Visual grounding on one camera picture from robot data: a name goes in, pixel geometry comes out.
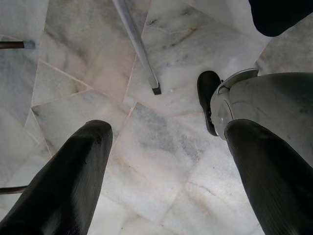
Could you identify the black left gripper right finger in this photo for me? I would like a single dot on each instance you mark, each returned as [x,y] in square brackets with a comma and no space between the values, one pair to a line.
[274,186]

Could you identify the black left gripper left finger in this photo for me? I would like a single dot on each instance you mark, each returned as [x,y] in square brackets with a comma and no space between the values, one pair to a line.
[61,183]

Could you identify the silver robot leg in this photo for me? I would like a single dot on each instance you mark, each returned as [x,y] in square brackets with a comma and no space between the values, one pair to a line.
[269,98]

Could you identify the black robot foot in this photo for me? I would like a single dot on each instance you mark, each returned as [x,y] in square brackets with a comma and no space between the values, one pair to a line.
[206,93]

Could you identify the silver metal clothes rack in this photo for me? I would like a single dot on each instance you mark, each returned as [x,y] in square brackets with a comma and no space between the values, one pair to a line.
[137,41]

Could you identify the black fonemax T-shirt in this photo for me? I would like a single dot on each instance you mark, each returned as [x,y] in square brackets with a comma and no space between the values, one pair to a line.
[281,14]

